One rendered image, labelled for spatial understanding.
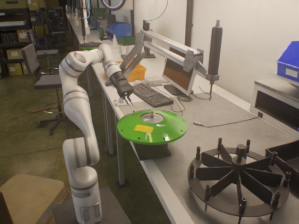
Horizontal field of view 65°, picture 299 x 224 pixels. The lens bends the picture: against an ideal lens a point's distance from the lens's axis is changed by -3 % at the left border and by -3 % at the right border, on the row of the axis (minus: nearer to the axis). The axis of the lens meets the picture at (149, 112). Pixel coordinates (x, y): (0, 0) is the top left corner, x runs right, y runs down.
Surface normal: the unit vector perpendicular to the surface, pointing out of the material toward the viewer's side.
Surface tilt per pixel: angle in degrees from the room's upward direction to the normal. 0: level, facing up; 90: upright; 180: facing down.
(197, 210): 0
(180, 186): 0
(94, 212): 90
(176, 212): 0
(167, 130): 21
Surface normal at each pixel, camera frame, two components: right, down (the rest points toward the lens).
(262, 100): 0.33, 0.40
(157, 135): 0.07, -0.67
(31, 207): 0.00, -0.91
